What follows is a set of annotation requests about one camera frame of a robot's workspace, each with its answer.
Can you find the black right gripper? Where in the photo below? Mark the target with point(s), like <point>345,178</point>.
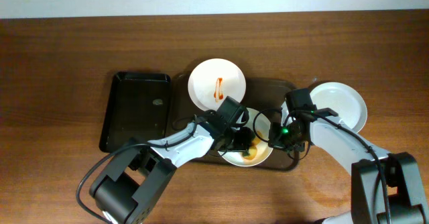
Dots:
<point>277,138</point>

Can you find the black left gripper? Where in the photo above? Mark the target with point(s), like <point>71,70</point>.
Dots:
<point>242,143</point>

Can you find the green and orange sponge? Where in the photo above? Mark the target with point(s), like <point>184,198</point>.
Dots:
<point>251,152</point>

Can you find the brown serving tray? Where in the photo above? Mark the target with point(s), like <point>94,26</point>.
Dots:
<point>261,93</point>

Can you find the white plate with ketchup streak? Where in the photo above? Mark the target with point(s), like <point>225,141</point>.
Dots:
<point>213,80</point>

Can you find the black water tray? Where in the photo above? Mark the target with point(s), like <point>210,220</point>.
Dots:
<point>138,106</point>

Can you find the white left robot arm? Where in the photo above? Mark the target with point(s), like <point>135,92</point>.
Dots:
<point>136,175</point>

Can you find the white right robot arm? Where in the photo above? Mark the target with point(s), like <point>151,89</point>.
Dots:
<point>385,187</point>

